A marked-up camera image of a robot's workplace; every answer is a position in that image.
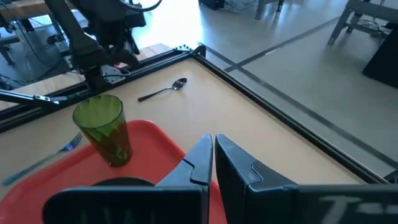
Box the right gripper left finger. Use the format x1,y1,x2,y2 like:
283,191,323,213
149,134,215,224

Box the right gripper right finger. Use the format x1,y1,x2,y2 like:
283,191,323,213
214,134,300,224

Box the red plastic tray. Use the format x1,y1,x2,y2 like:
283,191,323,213
0,119,228,224

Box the black round plate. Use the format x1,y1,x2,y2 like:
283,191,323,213
91,177,155,188

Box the green faceted plastic cup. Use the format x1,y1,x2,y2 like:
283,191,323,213
72,94,133,168

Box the dark metal spoon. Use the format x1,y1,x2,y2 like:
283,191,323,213
137,77,188,103

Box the iridescent blue metal fork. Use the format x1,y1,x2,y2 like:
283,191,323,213
2,132,84,187

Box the grey table legs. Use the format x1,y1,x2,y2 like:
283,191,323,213
254,0,285,21

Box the black box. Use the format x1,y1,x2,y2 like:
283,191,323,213
362,26,398,90

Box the grey metal table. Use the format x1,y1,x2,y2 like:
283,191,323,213
326,0,398,47

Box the wooden side table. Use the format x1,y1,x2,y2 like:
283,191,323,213
0,0,52,22

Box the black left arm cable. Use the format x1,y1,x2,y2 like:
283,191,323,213
119,0,163,13

